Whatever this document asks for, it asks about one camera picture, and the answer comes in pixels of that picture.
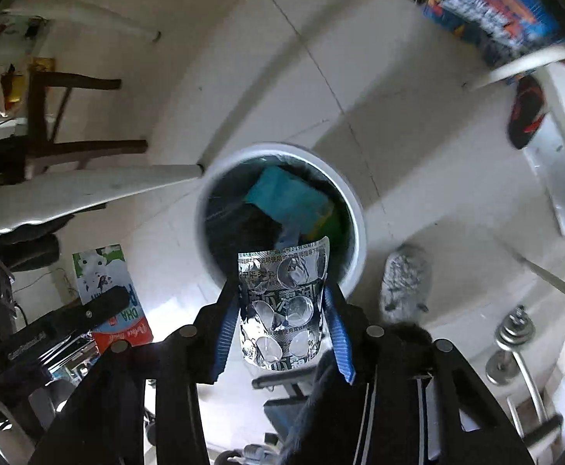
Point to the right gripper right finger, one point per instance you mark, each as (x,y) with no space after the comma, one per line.
(430,410)

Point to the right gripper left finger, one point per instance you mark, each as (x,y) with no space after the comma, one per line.
(103,420)

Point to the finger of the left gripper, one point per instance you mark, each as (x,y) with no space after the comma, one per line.
(58,326)

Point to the silver pill blister pack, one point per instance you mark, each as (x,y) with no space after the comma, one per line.
(281,295)

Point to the white round trash bin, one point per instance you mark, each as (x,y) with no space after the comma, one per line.
(227,226)

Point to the person's dark trouser legs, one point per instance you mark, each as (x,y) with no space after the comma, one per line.
(326,430)

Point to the chrome dumbbell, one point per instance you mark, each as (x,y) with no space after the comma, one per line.
(511,336)

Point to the right grey fuzzy slipper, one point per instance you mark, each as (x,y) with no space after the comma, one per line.
(405,285)

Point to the white table leg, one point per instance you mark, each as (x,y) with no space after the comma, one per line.
(530,62)
(53,195)

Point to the black blue weight bench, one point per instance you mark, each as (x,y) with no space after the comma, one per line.
(283,412)

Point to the teal cardboard box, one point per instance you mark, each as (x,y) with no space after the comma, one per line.
(290,201)

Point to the red black sandal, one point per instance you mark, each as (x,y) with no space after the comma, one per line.
(528,112)

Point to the colourful blue toy box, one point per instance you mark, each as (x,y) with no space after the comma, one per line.
(502,30)

